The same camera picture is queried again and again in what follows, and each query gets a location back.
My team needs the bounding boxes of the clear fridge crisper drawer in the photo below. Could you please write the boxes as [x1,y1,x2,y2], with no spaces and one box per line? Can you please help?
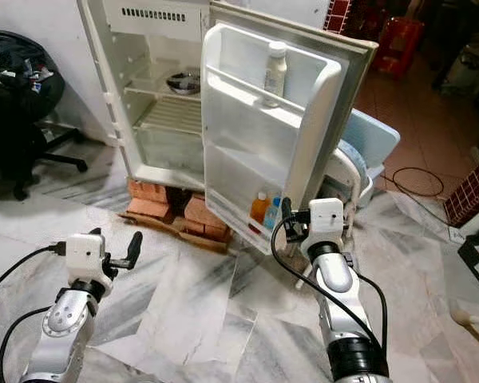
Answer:
[137,128,204,172]

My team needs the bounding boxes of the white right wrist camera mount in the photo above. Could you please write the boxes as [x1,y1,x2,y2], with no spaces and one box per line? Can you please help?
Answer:
[307,198,346,247]

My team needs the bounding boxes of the orange drink bottle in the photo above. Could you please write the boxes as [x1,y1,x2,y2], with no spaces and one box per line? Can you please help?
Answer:
[249,191,270,226]

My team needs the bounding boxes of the brown wooden board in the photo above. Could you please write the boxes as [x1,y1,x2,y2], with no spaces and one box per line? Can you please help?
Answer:
[118,209,232,255]

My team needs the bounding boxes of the white plastic bottle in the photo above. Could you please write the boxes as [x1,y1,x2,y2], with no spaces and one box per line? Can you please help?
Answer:
[262,41,288,109]

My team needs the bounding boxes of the red brick stack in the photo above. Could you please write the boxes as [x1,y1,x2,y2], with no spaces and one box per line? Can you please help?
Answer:
[126,180,170,220]
[184,195,228,244]

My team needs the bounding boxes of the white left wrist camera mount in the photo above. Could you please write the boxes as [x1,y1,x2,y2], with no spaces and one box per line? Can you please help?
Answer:
[65,231,111,280]

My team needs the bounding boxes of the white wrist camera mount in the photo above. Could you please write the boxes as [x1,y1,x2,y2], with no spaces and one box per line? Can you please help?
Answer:
[307,198,346,247]
[65,231,111,280]

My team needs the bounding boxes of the black coiled floor cable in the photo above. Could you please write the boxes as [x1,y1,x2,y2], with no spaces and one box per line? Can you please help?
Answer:
[390,166,446,199]

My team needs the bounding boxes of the red plastic crate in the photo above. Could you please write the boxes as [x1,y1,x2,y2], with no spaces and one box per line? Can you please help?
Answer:
[375,16,426,77]

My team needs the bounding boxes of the light blue plastic chair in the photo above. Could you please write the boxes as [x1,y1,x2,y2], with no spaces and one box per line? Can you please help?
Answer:
[319,108,402,212]

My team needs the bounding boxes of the blue drink bottle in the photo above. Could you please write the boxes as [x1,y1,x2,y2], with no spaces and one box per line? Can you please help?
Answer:
[263,195,283,232]

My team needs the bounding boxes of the white wire fridge shelf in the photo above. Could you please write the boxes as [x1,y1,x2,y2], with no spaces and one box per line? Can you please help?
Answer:
[134,94,204,136]

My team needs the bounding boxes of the white plastic tube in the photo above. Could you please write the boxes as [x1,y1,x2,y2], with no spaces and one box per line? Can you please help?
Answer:
[453,299,479,328]

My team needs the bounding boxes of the black office chair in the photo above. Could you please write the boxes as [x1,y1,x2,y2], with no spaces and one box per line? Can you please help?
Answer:
[0,30,89,200]

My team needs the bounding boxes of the steel bowl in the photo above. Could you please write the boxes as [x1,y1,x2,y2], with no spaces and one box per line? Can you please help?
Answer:
[166,72,202,97]

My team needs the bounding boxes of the black bag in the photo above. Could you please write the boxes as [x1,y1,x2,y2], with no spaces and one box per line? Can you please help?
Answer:
[0,32,65,101]

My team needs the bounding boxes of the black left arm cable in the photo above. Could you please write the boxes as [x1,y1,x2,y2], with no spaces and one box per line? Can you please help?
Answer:
[0,243,69,304]
[0,306,57,383]

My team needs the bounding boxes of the red checkered panel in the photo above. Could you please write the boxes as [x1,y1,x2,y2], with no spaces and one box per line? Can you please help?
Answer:
[323,0,356,33]
[443,148,479,228]

